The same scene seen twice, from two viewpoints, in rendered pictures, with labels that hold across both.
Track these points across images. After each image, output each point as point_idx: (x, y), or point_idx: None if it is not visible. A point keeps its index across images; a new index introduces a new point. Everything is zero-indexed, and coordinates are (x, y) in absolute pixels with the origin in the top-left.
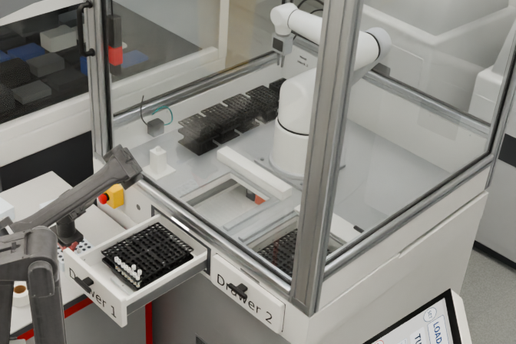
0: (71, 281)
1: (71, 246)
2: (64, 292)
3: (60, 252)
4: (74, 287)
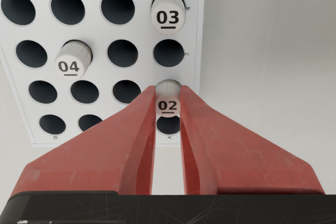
0: (275, 106)
1: (56, 0)
2: (303, 156)
3: (89, 108)
4: (321, 117)
